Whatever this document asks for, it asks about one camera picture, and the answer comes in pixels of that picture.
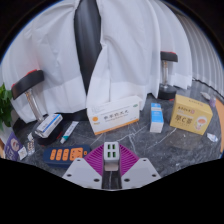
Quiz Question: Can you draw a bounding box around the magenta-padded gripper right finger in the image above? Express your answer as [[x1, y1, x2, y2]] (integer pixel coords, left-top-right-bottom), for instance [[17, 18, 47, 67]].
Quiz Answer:
[[115, 143, 161, 190]]

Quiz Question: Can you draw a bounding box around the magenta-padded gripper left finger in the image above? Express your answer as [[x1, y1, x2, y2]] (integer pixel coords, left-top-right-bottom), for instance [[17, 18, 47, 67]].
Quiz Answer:
[[62, 143, 108, 190]]

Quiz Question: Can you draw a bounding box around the white charger with green ports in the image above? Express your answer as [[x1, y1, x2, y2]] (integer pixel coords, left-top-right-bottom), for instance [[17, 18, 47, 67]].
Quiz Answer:
[[103, 141, 120, 172]]

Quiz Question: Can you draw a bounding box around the white teal slim tube box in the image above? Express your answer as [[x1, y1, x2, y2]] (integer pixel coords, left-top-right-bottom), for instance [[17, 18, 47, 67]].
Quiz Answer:
[[59, 120, 80, 145]]

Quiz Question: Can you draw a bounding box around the clear pill blister pack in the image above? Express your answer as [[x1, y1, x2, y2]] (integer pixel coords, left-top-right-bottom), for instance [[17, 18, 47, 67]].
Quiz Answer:
[[26, 133, 36, 156]]

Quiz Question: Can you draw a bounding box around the blue white small box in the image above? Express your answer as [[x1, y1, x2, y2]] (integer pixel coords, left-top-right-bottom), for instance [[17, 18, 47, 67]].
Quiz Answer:
[[149, 102, 165, 134]]

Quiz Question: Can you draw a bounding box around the white blue flat box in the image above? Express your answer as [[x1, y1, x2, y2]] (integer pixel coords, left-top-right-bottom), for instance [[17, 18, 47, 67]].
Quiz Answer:
[[34, 113, 64, 139]]

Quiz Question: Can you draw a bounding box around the white square sachet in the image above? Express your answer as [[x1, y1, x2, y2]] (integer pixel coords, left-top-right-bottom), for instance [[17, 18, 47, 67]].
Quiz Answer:
[[18, 146, 29, 161]]

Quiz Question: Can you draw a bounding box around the white orange long box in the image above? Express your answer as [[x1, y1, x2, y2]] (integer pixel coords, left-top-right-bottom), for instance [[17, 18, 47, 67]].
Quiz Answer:
[[86, 95, 144, 136]]

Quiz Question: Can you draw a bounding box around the purple box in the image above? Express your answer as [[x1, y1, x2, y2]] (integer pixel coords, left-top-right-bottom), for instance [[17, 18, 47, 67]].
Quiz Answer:
[[3, 131, 24, 162]]

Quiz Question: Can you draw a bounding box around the yellow box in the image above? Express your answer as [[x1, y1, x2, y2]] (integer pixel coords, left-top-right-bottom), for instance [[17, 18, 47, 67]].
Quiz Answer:
[[169, 94, 214, 136]]

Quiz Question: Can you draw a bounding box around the small white packet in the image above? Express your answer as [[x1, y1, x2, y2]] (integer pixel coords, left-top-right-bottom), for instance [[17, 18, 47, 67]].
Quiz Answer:
[[199, 91, 212, 100], [206, 132, 219, 143]]

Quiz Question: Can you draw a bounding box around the orange round board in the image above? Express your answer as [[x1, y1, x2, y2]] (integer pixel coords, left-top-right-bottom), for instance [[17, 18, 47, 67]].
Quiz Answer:
[[214, 97, 224, 154]]

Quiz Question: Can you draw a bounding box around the green potted plant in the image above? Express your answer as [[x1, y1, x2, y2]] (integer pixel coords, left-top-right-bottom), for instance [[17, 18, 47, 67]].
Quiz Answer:
[[0, 83, 14, 133]]

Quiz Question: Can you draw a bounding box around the small purple bottle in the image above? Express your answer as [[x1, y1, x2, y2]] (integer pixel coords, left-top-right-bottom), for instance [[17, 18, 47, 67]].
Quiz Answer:
[[209, 94, 217, 108]]

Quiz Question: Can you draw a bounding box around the black red round stool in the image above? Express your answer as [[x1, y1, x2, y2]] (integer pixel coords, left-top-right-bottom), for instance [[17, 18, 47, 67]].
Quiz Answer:
[[157, 50, 179, 100], [10, 69, 64, 147]]

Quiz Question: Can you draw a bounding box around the white pleated curtain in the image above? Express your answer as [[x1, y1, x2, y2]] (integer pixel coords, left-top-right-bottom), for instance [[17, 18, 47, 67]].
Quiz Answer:
[[176, 13, 224, 98]]

